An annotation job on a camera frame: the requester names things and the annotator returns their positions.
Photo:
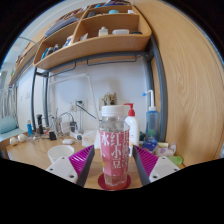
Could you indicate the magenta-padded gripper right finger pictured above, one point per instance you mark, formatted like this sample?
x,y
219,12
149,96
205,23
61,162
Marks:
x,y
163,168

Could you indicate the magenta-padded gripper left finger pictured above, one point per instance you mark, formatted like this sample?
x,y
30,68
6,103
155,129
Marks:
x,y
63,168

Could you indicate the pink-labelled clear drink bottle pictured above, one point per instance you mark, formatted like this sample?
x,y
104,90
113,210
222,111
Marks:
x,y
114,153

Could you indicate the light green flat pack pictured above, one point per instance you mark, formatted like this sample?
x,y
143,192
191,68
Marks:
x,y
175,160

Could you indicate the white paper cup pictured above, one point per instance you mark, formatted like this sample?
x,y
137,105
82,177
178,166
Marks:
x,y
60,153

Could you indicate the small white oval gadget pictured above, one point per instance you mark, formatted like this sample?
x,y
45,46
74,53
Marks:
x,y
67,141

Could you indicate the white tissue pack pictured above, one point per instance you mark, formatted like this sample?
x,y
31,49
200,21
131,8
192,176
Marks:
x,y
89,138

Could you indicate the flat round red coaster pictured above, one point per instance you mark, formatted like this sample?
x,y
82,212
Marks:
x,y
101,182

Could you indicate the blue long-nozzle squeeze bottle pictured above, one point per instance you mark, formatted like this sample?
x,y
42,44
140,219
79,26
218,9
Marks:
x,y
152,123

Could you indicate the white red-topped pump bottle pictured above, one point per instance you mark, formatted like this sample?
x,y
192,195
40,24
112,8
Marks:
x,y
134,128

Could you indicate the black cylindrical gadget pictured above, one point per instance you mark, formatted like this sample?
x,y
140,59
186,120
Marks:
x,y
39,124

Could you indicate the small blue bottle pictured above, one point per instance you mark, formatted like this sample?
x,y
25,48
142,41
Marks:
x,y
29,129

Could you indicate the small white ball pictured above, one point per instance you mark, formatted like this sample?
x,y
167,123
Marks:
x,y
21,137
13,141

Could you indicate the teal cushion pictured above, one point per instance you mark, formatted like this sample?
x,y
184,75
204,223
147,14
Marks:
x,y
7,124

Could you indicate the wooden tree-man figurine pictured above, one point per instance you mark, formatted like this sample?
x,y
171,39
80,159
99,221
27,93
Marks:
x,y
110,99

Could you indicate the light wooden wardrobe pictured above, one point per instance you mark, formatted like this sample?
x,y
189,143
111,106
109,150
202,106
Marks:
x,y
193,83

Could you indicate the grey metal desk frame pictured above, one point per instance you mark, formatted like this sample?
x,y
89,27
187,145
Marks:
x,y
161,100

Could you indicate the wooden wall shelf unit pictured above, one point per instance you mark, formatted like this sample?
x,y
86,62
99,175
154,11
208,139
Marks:
x,y
100,45

